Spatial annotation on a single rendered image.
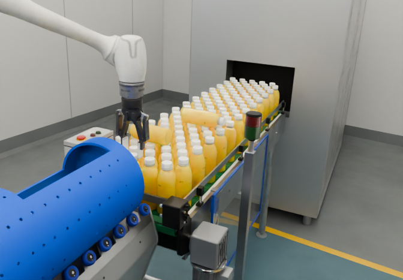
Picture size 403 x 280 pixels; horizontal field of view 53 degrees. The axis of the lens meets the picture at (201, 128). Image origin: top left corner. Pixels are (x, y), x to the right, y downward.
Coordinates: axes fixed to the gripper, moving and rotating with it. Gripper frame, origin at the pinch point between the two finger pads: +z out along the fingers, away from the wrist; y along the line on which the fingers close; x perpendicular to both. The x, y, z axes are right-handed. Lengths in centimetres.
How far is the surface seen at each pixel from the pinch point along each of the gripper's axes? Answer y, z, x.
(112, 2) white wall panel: -238, -34, 316
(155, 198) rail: 12.5, 15.6, -4.3
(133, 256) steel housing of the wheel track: 15.5, 27.0, -23.7
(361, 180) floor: 82, 113, 270
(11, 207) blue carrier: 8, -9, -61
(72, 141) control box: -28.5, 2.7, 0.0
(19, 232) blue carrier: 13, -6, -64
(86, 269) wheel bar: 12.7, 19.1, -43.2
